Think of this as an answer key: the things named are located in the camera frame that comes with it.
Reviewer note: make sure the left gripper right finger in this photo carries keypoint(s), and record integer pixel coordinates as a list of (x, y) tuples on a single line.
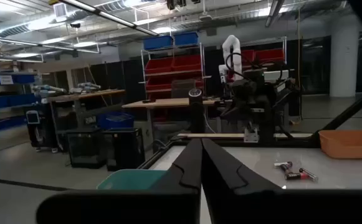
[(277, 208)]

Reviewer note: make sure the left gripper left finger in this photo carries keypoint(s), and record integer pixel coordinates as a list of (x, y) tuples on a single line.
[(121, 208)]

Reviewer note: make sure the teal plastic basket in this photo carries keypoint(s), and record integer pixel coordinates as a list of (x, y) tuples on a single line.
[(127, 180)]

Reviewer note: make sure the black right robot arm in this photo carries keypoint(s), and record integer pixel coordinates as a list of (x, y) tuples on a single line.
[(266, 118)]

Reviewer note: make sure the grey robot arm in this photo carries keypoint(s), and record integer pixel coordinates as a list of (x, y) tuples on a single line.
[(48, 90), (85, 87)]

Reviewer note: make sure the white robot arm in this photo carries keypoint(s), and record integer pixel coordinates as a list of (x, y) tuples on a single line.
[(232, 46)]

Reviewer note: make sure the red storage bin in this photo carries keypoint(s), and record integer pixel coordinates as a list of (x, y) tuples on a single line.
[(187, 63), (159, 66), (269, 55), (159, 84)]

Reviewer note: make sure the black cylindrical device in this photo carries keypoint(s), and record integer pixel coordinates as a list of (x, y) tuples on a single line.
[(196, 109)]

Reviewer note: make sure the black mesh cabinet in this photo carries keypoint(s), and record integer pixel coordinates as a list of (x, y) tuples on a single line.
[(85, 149), (124, 149)]

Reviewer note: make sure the white shelf rack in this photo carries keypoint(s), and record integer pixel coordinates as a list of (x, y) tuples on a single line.
[(174, 74)]

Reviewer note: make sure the wooden desk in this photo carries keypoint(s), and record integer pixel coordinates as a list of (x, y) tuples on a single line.
[(168, 102)]

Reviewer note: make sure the blue storage bin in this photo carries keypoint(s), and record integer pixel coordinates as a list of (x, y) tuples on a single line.
[(158, 43), (186, 39), (25, 79), (9, 101)]

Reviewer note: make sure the blue plastic crate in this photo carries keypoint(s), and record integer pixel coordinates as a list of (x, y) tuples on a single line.
[(115, 121)]

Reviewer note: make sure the salmon plastic tray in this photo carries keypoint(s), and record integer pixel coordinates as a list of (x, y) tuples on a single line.
[(349, 146)]

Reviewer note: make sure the wooden workbench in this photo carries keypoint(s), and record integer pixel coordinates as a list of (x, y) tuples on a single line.
[(84, 95)]

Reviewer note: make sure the long ceiling light bar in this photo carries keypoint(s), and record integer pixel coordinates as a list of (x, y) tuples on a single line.
[(115, 19)]

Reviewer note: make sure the metal storage shelf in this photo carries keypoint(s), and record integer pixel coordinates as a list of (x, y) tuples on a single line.
[(9, 90)]

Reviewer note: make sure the blue bin with white label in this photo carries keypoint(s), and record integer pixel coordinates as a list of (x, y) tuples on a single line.
[(5, 80)]

